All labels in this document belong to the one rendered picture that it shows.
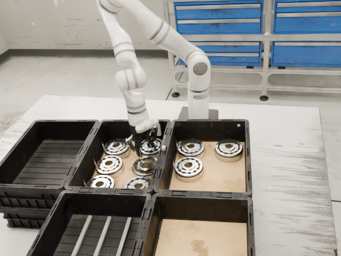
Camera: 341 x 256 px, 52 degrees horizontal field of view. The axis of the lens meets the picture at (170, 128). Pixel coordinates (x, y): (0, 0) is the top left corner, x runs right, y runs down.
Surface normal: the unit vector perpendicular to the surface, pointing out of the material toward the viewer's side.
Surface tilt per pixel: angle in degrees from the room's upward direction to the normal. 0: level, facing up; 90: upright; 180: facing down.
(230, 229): 0
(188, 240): 0
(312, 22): 90
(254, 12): 90
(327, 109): 0
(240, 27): 90
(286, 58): 90
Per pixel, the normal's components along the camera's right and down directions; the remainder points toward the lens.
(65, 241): -0.11, -0.81
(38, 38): -0.25, 0.58
